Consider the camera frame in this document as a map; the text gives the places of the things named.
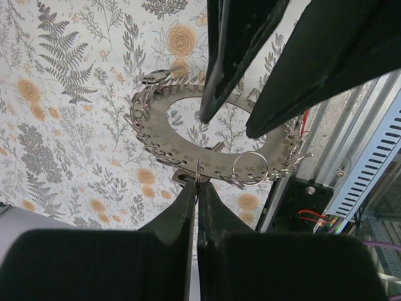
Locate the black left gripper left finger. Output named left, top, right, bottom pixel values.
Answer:
left=1, top=181, right=196, bottom=300

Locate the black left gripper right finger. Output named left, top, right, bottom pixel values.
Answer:
left=197, top=182, right=387, bottom=300

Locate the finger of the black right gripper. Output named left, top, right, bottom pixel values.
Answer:
left=246, top=0, right=400, bottom=138
left=200, top=0, right=289, bottom=123

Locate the key with black white tag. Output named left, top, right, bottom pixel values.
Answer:
left=171, top=141, right=226, bottom=186

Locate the large metal keyring disc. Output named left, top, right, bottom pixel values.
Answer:
left=124, top=76, right=305, bottom=188

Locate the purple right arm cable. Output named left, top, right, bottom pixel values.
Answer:
left=362, top=240, right=401, bottom=251

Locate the white slotted cable duct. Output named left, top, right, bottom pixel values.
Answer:
left=328, top=104, right=400, bottom=219

